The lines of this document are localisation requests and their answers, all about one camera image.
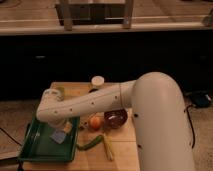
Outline orange fruit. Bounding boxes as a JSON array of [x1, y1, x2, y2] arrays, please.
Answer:
[[89, 116, 102, 130]]

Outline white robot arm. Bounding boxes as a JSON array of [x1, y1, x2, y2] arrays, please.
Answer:
[[36, 72, 195, 171]]

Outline blue sponge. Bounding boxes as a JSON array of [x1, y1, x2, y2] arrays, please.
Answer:
[[51, 130, 66, 144]]

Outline dark red bowl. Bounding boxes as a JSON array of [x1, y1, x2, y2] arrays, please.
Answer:
[[104, 109, 128, 129]]

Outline white round container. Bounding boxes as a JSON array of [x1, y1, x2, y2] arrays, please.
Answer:
[[91, 76, 105, 89]]

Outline yellow corn cob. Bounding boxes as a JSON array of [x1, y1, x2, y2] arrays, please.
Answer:
[[103, 134, 114, 161]]

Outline blue black device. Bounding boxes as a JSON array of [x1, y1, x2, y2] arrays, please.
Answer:
[[190, 92, 212, 108]]

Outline green plastic cup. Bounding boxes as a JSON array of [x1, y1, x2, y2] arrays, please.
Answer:
[[56, 87, 65, 98]]

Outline black cable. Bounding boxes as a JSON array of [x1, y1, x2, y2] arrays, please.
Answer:
[[183, 103, 198, 149]]

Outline wooden stool legs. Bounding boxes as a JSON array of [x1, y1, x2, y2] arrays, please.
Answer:
[[55, 0, 134, 31]]

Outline green plastic tray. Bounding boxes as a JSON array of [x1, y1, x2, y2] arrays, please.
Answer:
[[18, 117, 80, 162]]

